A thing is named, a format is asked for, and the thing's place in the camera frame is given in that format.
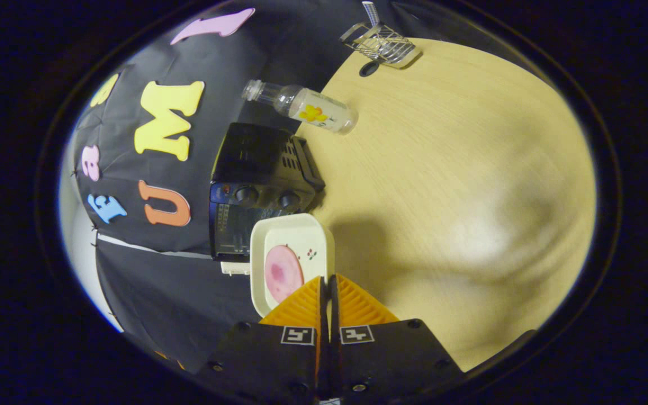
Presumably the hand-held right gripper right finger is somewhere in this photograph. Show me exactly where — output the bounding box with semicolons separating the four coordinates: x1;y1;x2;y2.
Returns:
327;274;465;402

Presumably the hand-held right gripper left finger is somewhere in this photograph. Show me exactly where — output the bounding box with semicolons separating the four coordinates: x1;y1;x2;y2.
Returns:
197;274;325;403

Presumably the pink ham slice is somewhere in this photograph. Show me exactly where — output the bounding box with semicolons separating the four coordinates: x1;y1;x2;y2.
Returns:
264;245;305;304

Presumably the cream square plate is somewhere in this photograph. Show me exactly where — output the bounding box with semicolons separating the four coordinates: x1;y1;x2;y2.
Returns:
250;213;336;318

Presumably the black electric oven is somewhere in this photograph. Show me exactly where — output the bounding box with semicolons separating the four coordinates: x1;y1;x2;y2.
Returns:
209;122;326;263

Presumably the black backdrop cloth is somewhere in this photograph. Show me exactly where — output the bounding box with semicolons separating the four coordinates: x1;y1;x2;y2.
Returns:
71;0;431;372

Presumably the clear bottle with yellow print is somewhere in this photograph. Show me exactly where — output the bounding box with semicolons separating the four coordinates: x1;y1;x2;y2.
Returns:
241;79;359;136

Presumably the metal wire basket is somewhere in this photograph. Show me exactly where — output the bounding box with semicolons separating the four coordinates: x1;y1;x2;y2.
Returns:
340;21;421;69

